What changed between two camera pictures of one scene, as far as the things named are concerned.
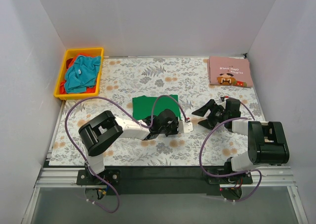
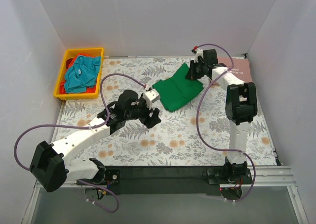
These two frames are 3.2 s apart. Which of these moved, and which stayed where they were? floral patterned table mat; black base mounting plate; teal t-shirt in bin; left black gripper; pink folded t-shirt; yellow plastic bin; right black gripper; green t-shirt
Moved: right black gripper; left black gripper; green t-shirt
Stayed: yellow plastic bin; pink folded t-shirt; floral patterned table mat; black base mounting plate; teal t-shirt in bin
